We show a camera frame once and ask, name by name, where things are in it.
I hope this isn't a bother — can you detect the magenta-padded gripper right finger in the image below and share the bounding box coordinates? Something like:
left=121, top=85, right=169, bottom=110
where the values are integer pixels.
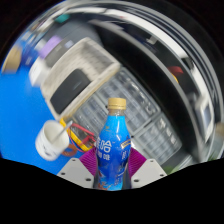
left=126, top=147, right=168, bottom=190

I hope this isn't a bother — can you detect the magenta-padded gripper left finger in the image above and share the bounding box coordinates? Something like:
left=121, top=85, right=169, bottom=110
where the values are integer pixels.
left=56, top=147, right=99, bottom=190

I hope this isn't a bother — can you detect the blue drink bottle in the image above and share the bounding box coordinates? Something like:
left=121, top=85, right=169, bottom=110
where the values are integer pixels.
left=94, top=97, right=132, bottom=192

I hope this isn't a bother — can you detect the white stirring stick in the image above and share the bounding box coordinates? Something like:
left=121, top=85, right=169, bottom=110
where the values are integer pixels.
left=49, top=120, right=74, bottom=145

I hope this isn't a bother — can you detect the white mug with face print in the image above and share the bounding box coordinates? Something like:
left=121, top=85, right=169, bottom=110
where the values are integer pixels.
left=34, top=119, right=70, bottom=162

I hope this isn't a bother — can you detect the black rectangular speaker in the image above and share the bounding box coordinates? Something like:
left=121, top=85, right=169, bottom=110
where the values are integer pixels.
left=49, top=68, right=92, bottom=115

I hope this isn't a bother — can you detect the white perforated tray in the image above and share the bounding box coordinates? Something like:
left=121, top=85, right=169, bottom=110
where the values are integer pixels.
left=39, top=37, right=122, bottom=122

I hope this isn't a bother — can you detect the small white box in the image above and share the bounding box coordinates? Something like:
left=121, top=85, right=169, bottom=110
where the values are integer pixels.
left=28, top=58, right=48, bottom=88

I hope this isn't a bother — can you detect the dark grey flat box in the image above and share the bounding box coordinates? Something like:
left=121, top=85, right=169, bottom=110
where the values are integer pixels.
left=44, top=43, right=68, bottom=69

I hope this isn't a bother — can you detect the purple bag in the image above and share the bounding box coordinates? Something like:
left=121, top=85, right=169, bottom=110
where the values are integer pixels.
left=39, top=35, right=63, bottom=60

